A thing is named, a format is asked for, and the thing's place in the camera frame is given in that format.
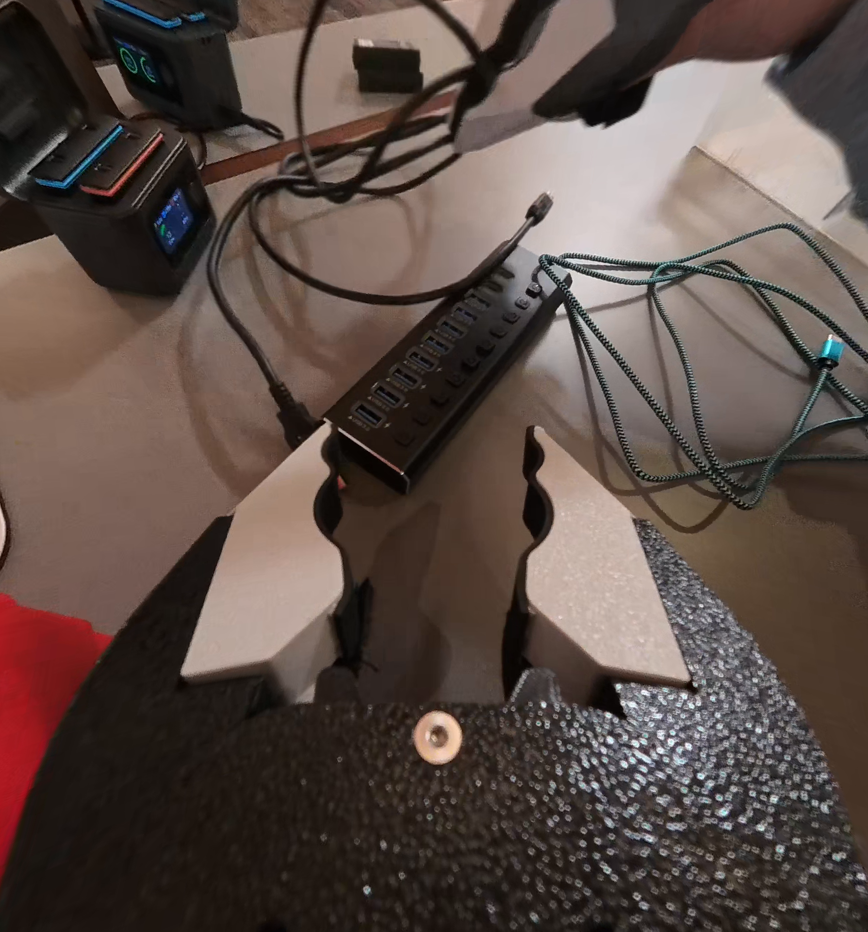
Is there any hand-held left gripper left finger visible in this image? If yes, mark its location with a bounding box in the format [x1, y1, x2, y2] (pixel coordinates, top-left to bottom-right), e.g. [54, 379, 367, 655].
[180, 421, 377, 706]

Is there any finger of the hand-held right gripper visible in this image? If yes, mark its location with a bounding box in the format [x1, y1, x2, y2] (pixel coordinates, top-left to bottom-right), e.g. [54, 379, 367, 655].
[454, 100, 553, 155]

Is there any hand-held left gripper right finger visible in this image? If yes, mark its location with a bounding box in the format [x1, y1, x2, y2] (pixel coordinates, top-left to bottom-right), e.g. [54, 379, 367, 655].
[503, 426, 693, 707]

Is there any black usb cable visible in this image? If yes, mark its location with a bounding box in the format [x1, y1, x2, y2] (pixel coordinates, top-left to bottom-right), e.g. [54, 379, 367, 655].
[246, 0, 557, 305]

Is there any black usb hub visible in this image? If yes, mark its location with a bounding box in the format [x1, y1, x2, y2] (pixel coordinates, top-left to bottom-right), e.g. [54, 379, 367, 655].
[322, 246, 574, 496]

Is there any person's right forearm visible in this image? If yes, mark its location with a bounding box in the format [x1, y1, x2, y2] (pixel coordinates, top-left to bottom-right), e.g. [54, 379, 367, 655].
[659, 0, 835, 74]

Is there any small black battery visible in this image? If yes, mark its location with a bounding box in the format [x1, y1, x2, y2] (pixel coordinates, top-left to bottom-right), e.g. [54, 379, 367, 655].
[357, 66, 426, 93]
[352, 38, 418, 71]

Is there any person's grey clothing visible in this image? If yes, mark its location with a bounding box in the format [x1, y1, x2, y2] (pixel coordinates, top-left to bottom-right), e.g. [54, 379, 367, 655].
[765, 0, 868, 263]

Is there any red cloth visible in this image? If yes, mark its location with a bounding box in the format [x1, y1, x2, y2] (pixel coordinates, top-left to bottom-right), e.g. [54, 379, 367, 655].
[0, 586, 115, 932]

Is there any black battery charger blue top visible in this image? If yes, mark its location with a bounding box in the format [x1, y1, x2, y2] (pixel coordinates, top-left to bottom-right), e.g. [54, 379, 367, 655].
[93, 0, 244, 131]

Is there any black battery charger red stripe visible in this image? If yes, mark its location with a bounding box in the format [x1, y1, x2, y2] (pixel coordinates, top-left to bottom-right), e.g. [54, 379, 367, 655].
[0, 0, 216, 296]

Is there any black power cable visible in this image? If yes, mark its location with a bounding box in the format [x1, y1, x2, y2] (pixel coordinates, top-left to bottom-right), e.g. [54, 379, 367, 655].
[207, 95, 471, 449]

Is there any thin black charger cable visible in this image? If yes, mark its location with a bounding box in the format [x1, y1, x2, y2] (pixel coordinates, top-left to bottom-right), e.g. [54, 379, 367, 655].
[186, 105, 285, 143]

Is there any teal braided cable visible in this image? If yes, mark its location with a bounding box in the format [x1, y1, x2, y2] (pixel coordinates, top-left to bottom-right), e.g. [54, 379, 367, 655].
[534, 224, 868, 511]

